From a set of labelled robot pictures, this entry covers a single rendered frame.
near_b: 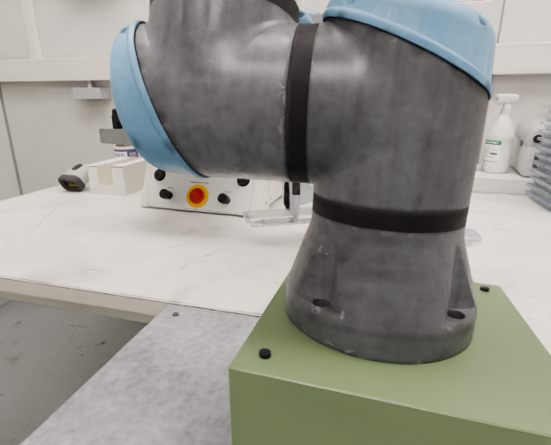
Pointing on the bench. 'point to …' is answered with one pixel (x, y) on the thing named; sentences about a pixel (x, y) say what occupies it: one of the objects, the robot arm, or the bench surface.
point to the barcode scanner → (75, 177)
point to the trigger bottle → (500, 136)
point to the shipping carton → (117, 176)
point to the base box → (267, 192)
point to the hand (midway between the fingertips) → (289, 209)
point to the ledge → (501, 182)
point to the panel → (173, 183)
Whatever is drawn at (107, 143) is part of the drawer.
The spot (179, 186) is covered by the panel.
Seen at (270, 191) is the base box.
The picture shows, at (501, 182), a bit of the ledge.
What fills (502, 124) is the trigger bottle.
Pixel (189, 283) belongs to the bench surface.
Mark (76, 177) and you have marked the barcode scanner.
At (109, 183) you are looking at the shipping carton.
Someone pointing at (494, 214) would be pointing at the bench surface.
